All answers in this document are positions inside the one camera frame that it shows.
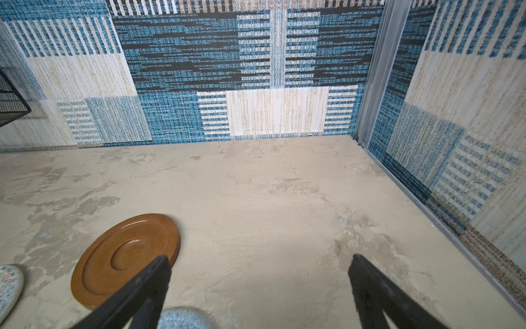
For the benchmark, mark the multicolour woven round coaster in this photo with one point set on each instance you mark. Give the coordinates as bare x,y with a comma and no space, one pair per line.
12,281

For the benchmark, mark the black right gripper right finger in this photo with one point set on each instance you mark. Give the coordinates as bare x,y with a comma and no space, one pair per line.
378,299

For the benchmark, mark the light brown wooden coaster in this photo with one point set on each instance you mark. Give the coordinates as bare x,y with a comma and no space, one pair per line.
120,253

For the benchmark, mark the black wire shelf rack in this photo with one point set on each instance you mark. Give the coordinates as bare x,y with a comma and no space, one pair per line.
13,105

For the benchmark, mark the blue-grey woven round coaster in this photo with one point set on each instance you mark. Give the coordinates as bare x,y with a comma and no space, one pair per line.
179,318

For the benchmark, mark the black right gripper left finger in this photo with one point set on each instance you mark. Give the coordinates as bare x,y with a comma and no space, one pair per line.
138,303

